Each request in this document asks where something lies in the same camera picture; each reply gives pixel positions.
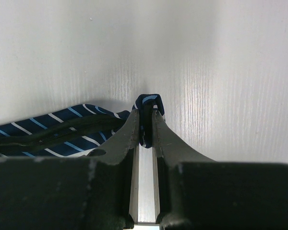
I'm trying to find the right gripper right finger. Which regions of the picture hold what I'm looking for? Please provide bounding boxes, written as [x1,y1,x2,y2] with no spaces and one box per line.
[152,111,288,230]

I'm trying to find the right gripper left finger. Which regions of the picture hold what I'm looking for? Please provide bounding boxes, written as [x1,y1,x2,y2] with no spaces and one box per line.
[0,110,140,230]

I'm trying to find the navy blue striped tie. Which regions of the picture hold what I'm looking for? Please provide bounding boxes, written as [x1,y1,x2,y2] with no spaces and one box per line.
[0,94,165,157]

